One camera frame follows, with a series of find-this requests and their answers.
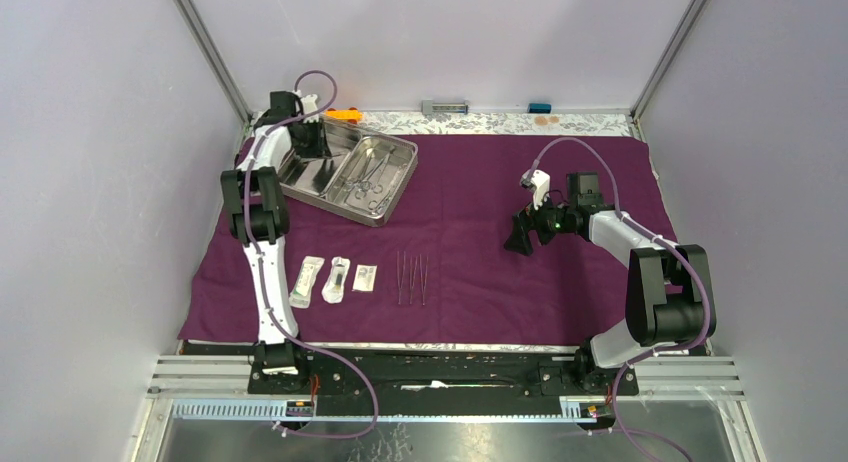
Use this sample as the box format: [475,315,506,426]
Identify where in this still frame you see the perforated steel instrument tray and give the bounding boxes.
[278,118,419,227]

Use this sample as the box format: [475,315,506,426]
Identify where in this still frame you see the blue plastic block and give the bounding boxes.
[527,102,552,114]

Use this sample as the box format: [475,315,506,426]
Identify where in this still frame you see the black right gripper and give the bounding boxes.
[504,187,577,256]

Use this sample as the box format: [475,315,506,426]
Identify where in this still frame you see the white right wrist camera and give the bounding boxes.
[520,169,550,210]

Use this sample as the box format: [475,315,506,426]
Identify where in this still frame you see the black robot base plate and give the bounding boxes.
[247,347,639,410]

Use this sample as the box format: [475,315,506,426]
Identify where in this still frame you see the orange toy car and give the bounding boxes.
[324,107,364,125]

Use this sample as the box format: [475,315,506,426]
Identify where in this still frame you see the steel tweezers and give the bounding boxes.
[420,255,429,306]
[396,251,406,305]

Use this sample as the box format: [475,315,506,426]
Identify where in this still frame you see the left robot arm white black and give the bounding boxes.
[220,89,329,393]

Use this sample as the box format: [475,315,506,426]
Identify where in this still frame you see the slotted grey cable duct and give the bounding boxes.
[171,397,596,423]

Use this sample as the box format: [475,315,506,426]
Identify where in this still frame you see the steel surgical forceps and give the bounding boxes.
[346,149,395,200]

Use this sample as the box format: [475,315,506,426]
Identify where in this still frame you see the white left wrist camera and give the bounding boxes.
[295,90,320,123]

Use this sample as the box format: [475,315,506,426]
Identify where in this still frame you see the steel scalpel handle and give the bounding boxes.
[408,256,420,305]

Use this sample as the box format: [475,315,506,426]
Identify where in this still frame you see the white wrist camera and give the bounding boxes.
[520,169,550,210]
[295,90,320,123]

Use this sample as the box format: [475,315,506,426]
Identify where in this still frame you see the small white sterile packet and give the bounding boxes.
[352,265,377,292]

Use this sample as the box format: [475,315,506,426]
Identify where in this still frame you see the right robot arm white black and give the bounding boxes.
[504,169,714,394]

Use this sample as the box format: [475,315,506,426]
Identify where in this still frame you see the long white sterile packet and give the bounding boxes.
[289,256,325,309]

